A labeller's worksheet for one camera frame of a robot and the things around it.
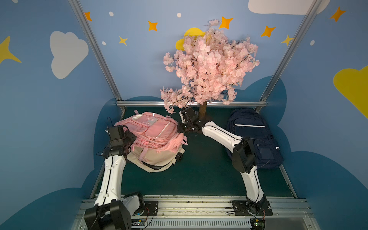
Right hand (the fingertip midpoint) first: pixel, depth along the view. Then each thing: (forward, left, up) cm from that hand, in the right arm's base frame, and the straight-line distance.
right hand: (178, 126), depth 91 cm
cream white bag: (-19, +15, -13) cm, 28 cm away
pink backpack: (-4, +15, -1) cm, 16 cm away
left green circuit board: (-51, +16, -16) cm, 56 cm away
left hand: (-11, +26, +6) cm, 28 cm away
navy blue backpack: (+15, -51, -11) cm, 54 cm away
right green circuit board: (-47, -45, -18) cm, 68 cm away
